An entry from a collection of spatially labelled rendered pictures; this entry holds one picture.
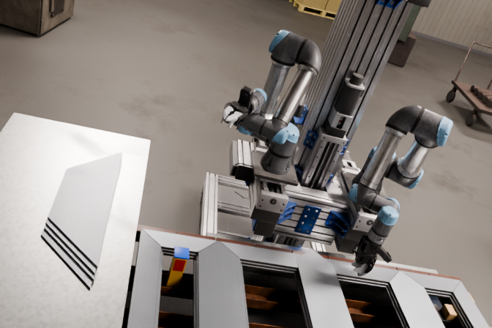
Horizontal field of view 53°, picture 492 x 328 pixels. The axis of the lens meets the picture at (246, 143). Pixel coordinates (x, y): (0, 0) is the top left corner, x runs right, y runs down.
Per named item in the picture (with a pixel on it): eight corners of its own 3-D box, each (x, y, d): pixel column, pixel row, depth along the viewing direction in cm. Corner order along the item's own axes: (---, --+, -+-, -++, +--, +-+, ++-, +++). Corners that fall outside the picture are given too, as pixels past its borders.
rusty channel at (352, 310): (470, 337, 232) (476, 330, 230) (116, 289, 196) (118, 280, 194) (462, 323, 239) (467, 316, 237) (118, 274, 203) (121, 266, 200)
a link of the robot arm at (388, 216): (402, 210, 199) (398, 220, 192) (390, 230, 205) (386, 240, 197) (384, 200, 201) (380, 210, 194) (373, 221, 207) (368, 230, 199)
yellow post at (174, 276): (176, 293, 202) (187, 260, 193) (164, 292, 201) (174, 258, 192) (176, 284, 207) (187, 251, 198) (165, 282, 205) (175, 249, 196)
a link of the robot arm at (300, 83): (331, 56, 221) (282, 149, 210) (309, 47, 223) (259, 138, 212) (333, 44, 210) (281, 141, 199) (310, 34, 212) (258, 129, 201)
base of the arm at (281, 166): (258, 154, 248) (265, 138, 243) (287, 161, 251) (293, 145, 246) (261, 170, 235) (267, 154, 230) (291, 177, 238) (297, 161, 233)
